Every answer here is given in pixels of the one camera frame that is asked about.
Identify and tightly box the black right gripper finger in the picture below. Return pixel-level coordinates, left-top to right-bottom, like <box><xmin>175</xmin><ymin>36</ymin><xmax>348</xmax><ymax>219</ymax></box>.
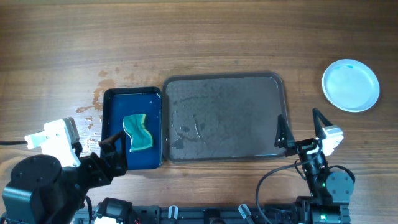
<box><xmin>274</xmin><ymin>114</ymin><xmax>295</xmax><ymax>148</ymax></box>
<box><xmin>312</xmin><ymin>108</ymin><xmax>332</xmax><ymax>139</ymax></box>

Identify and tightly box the green and yellow sponge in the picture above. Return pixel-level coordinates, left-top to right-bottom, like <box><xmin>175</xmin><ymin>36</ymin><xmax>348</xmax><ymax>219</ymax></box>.
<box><xmin>123</xmin><ymin>114</ymin><xmax>153</xmax><ymax>152</ymax></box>

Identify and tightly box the white plate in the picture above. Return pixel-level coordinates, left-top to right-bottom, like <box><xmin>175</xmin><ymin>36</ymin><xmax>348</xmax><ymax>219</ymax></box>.
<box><xmin>322</xmin><ymin>59</ymin><xmax>380</xmax><ymax>113</ymax></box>

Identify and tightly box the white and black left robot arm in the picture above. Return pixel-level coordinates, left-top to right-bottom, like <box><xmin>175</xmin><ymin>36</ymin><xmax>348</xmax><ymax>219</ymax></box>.
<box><xmin>1</xmin><ymin>117</ymin><xmax>127</xmax><ymax>223</ymax></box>

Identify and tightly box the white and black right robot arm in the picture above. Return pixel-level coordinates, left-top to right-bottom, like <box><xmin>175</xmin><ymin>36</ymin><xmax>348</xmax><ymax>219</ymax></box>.
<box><xmin>266</xmin><ymin>108</ymin><xmax>356</xmax><ymax>223</ymax></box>

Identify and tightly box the dark blue tray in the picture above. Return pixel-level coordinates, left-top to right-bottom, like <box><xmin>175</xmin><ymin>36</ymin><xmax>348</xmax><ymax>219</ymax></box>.
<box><xmin>101</xmin><ymin>86</ymin><xmax>162</xmax><ymax>170</ymax></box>

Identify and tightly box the dark brown serving tray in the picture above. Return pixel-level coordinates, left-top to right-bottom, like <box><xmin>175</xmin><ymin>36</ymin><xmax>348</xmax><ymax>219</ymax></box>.
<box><xmin>162</xmin><ymin>72</ymin><xmax>288</xmax><ymax>163</ymax></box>

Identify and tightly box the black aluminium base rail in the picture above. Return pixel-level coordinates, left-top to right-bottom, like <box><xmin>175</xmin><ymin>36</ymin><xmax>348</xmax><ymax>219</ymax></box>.
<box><xmin>74</xmin><ymin>203</ymin><xmax>351</xmax><ymax>224</ymax></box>

